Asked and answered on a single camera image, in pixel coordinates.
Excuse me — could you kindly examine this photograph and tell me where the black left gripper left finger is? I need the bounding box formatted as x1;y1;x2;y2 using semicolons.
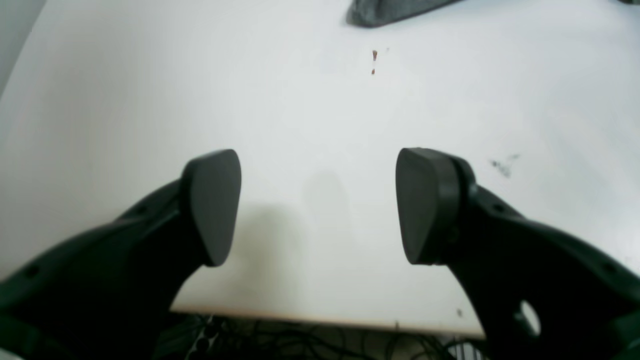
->
0;149;242;360

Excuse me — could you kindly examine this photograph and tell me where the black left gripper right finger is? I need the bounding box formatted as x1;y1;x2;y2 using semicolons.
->
395;148;640;360

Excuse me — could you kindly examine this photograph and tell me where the grey T-shirt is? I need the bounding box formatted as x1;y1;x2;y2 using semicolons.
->
346;0;458;28

